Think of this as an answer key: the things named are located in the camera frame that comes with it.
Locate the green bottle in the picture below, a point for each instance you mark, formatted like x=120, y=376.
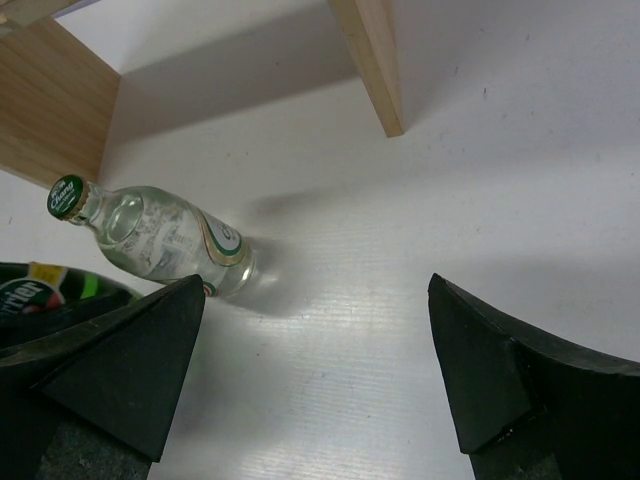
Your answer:
x=39, y=299

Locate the wooden two-tier shelf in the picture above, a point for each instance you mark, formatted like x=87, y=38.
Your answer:
x=58, y=97

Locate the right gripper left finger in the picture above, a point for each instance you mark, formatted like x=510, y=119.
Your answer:
x=89, y=390

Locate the small clear glass bottle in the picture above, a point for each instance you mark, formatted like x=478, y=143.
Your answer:
x=155, y=235

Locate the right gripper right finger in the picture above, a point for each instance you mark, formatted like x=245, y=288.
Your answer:
x=527, y=404

